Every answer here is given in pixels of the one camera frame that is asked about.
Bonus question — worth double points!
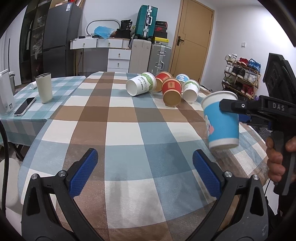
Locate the blue bunny paper cup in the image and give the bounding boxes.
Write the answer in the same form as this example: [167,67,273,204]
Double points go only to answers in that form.
[201,91,239,150]

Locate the green white cup right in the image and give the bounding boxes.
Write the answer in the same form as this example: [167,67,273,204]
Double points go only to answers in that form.
[183,79,200,103]

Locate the blue white paper cup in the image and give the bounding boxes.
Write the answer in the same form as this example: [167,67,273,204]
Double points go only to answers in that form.
[176,73,190,83]

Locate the front red paper cup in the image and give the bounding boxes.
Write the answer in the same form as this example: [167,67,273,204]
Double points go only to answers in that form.
[162,78,182,107]

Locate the red paper cup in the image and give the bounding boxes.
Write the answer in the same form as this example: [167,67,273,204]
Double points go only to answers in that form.
[162,78,182,107]
[155,71,172,92]

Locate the rear red paper cup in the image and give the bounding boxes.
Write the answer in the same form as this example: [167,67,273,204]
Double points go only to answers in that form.
[155,71,172,92]

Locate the green white paper cup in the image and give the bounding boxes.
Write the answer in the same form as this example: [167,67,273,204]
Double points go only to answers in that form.
[125,72,157,96]

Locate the person right hand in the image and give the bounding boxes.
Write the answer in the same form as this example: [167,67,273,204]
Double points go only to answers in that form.
[266,137,296,183]

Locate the shoe rack with shoes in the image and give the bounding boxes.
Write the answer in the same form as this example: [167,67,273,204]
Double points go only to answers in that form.
[221,54,261,99]

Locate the wooden door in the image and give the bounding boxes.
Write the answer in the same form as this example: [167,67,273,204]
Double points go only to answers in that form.
[170,1,214,83]

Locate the small check blue tablecloth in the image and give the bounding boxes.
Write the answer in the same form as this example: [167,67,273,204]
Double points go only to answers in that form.
[1,76,86,146]

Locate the plaid tablecloth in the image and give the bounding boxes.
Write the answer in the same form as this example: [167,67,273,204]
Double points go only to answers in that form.
[18,72,267,240]

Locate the silver suitcase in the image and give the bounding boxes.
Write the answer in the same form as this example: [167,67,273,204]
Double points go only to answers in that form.
[147,44,171,76]

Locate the white smartphone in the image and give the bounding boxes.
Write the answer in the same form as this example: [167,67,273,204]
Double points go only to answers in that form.
[14,97,36,116]

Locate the stacked shoe boxes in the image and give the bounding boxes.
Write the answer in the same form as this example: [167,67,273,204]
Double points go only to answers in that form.
[154,21,169,46]

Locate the white box appliance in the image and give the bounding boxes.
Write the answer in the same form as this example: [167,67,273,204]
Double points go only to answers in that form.
[0,69,16,115]

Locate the beige suitcase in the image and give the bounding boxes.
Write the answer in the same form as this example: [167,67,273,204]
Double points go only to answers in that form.
[129,39,152,74]

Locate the teal suitcase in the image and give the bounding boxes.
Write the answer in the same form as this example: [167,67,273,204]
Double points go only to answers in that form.
[134,5,158,39]

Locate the cream travel tumbler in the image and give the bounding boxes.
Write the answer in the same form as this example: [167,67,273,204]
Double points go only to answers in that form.
[36,73,53,103]

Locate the white drawer desk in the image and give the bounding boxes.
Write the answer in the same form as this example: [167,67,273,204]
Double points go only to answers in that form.
[70,37,132,74]

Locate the blue plastic bag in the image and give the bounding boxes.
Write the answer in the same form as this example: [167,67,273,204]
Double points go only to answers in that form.
[94,26,115,39]

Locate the black refrigerator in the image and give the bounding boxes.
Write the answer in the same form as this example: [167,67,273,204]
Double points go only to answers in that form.
[43,3,82,78]

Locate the black cable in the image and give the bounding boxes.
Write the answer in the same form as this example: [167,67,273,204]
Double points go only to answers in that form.
[0,120,10,218]

